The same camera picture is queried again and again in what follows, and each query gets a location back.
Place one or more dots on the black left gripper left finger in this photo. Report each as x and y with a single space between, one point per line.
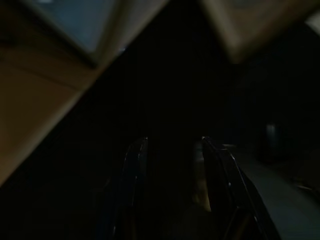
130 190

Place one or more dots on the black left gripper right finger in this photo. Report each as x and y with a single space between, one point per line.
230 190

